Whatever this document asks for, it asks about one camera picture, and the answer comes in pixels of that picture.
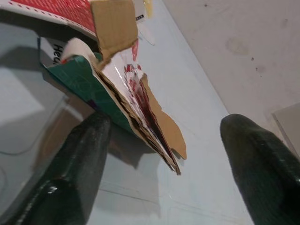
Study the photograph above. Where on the white plastic wrapper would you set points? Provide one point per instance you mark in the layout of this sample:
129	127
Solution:
146	23

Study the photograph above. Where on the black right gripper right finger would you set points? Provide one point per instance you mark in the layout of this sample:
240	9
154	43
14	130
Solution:
262	168

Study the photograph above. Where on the torn red white cardboard carton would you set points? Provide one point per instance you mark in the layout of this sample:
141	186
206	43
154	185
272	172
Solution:
150	112

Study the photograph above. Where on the red white cardboard box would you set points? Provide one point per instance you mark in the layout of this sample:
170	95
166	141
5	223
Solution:
58	11

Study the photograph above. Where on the green cardboard box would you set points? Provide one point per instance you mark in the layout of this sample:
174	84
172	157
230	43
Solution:
93	89

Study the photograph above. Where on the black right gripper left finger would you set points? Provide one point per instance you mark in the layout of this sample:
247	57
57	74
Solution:
70	168

